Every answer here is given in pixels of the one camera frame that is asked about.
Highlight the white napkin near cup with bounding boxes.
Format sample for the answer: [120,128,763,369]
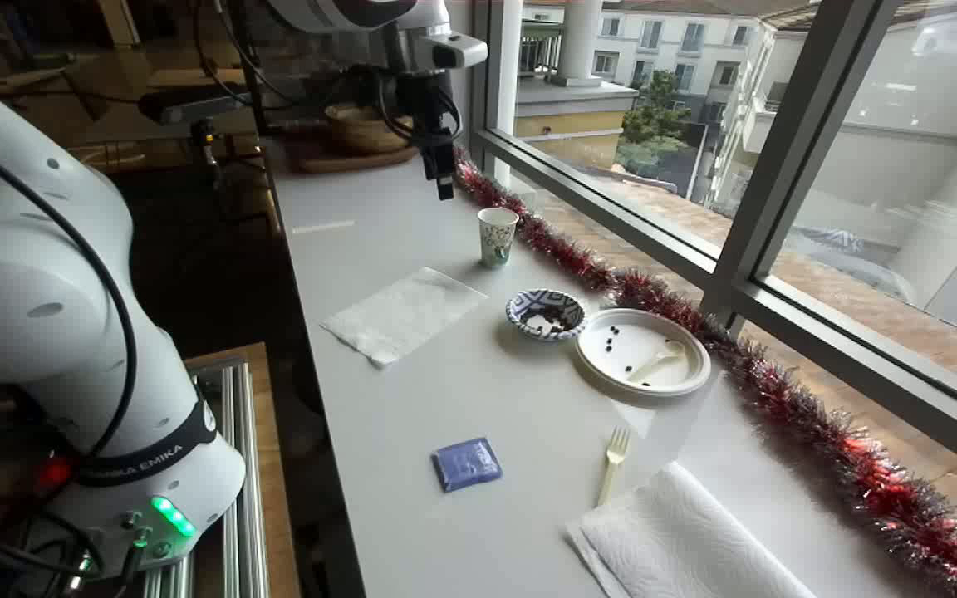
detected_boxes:
[321,268,484,369]

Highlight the wooden bowl on board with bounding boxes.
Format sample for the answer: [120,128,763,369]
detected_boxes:
[287,103,414,173]

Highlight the white paper towel front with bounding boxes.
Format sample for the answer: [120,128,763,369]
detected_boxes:
[564,461,815,598]

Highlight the aluminium rail frame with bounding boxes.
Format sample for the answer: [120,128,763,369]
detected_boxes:
[138,363,268,598]

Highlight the white paper plate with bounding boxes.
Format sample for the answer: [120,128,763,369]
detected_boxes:
[576,309,711,399]

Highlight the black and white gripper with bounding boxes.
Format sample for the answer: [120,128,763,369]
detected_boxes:
[377,24,489,201]

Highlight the white plastic spoon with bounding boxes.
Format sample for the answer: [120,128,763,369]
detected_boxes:
[628,346,685,383]

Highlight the blue patterned paper bowl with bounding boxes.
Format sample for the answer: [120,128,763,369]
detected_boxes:
[505,291,588,344]

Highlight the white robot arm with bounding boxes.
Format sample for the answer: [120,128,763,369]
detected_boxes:
[0,103,245,580]

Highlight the grey window frame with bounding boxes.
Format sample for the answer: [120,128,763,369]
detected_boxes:
[472,0,957,456]

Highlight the blue square packet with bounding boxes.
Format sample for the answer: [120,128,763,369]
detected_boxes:
[432,440,502,493]

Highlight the patterned paper cup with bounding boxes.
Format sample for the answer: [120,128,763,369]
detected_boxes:
[478,205,517,268]

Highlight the coffee beans in bowl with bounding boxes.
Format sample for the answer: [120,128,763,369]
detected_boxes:
[524,305,571,334]

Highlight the red tinsel garland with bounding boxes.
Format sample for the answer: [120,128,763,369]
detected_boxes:
[455,160,957,598]

